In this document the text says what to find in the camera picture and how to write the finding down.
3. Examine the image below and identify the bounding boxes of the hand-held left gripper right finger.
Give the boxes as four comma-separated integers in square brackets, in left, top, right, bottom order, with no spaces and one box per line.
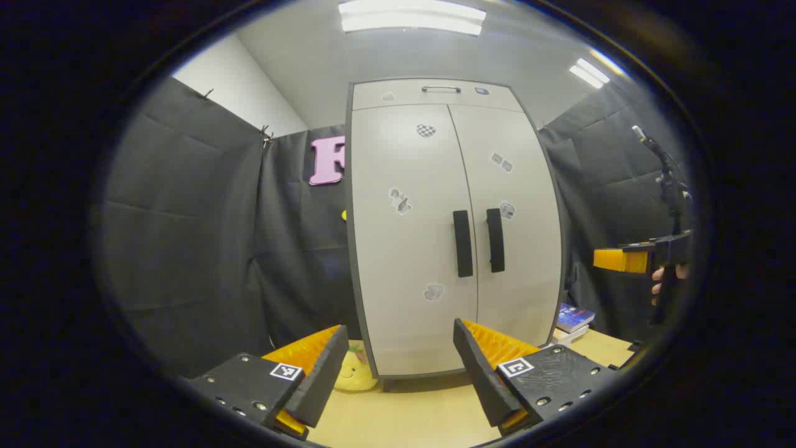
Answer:
[452,317,619,437]

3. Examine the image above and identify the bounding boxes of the yellow plush toy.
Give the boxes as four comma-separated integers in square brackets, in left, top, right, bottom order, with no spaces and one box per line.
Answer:
[334,343,379,393]

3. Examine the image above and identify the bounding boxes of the black backdrop cloth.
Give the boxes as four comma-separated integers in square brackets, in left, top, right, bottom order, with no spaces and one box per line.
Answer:
[99,75,694,380]

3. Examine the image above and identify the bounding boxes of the grey cabinet drawer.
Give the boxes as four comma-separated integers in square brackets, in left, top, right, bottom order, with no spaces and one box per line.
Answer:
[351,79,524,113]

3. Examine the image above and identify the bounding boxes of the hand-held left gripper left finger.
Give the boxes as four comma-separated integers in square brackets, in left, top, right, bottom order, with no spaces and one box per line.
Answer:
[185,324,350,442]

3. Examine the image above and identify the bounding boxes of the ceiling light panel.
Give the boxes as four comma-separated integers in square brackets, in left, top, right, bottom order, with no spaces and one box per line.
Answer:
[569,57,611,90]

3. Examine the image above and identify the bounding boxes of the blue book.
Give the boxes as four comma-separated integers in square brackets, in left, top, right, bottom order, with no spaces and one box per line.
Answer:
[555,303,596,334]

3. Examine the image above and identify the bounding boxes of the black jointed rod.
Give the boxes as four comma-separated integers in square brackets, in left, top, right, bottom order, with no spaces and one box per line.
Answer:
[631,124,692,234]

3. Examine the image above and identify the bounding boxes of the grey double-door shoe cabinet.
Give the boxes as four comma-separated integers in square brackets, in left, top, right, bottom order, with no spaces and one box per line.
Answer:
[344,78,568,390]

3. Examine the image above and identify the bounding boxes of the white booklets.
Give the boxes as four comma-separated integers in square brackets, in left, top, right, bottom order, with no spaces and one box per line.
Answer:
[552,327,590,347]

